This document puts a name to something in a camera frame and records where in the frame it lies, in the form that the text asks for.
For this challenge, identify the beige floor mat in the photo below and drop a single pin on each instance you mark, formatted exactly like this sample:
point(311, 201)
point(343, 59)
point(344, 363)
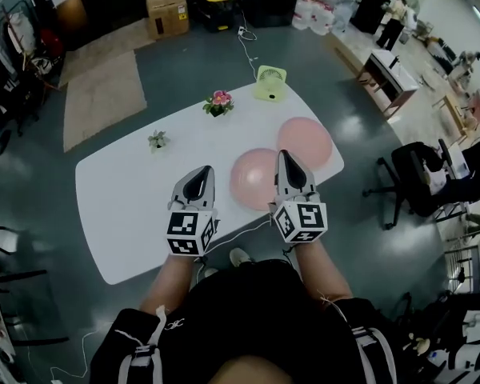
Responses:
point(100, 52)
point(102, 98)

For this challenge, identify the light green desk fan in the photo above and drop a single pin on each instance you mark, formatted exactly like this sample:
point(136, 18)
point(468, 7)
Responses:
point(270, 82)

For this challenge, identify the wooden side table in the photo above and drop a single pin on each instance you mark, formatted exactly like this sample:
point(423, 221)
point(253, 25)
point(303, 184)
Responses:
point(388, 82)

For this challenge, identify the brown cardboard box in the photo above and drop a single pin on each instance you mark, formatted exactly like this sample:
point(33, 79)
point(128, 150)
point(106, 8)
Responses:
point(167, 8)

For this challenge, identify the black cabinet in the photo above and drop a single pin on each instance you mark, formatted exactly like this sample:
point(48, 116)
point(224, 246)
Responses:
point(272, 0)

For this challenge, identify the small white power strip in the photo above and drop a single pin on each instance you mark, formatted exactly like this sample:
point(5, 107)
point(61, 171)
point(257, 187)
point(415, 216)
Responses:
point(242, 30)

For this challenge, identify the person's white shoe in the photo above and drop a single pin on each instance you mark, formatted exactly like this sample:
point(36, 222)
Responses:
point(240, 256)
point(209, 273)

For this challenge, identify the black office chair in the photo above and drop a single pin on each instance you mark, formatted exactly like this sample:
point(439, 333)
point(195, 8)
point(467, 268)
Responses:
point(420, 182)

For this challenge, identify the pink plate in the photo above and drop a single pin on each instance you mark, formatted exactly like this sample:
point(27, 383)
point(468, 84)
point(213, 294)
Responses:
point(254, 180)
point(306, 142)

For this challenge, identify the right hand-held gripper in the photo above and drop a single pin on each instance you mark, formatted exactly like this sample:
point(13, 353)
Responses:
point(302, 222)

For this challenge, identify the small green potted plant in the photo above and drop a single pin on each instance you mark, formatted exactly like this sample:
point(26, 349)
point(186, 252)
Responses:
point(158, 140)

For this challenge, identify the yellow and black crate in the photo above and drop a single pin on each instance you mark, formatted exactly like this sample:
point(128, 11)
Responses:
point(218, 10)

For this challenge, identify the person's right forearm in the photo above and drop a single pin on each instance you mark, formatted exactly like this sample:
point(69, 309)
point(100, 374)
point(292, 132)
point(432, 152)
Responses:
point(324, 272)

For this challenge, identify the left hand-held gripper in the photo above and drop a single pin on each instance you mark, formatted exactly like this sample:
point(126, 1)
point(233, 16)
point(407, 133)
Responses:
point(190, 232)

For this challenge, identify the pile of plastic bags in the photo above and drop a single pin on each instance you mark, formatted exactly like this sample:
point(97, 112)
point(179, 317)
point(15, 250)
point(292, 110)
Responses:
point(322, 12)

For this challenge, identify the black box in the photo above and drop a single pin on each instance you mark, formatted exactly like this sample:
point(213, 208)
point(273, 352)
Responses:
point(370, 10)

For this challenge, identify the clothes rack with coats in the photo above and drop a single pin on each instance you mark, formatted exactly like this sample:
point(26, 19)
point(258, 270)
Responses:
point(20, 62)

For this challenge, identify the person's left forearm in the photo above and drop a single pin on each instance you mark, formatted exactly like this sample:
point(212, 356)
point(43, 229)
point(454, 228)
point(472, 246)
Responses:
point(168, 282)

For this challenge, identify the red bag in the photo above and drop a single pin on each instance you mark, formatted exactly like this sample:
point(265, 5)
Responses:
point(50, 41)

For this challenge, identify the person's black shirt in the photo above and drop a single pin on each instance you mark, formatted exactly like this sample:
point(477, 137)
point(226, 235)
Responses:
point(244, 314)

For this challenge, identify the pink potted flower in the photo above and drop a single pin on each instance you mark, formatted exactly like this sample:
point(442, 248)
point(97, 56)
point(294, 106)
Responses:
point(219, 102)

